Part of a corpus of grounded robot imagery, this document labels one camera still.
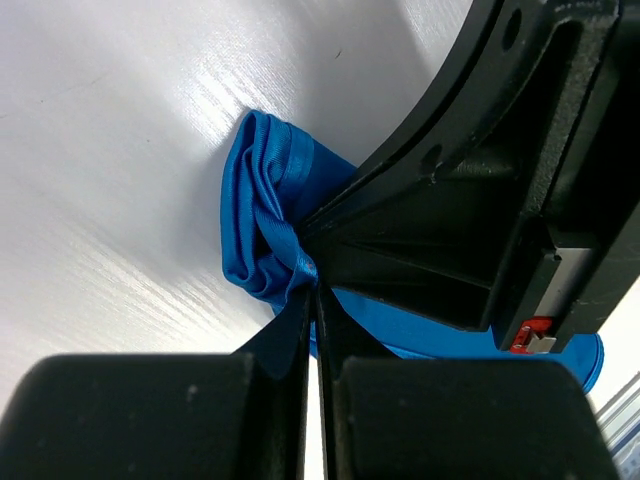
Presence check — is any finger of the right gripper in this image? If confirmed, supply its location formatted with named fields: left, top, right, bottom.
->
left=299, top=1, right=555, bottom=331

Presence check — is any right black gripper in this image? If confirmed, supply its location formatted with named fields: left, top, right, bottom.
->
left=493, top=1, right=639, bottom=354

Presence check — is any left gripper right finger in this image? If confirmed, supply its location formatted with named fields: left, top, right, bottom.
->
left=315, top=285, right=618, bottom=479

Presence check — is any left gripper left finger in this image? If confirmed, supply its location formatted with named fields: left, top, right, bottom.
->
left=1, top=289, right=312, bottom=479

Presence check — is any blue satin napkin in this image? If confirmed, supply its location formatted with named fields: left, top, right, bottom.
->
left=220, top=110, right=604, bottom=389

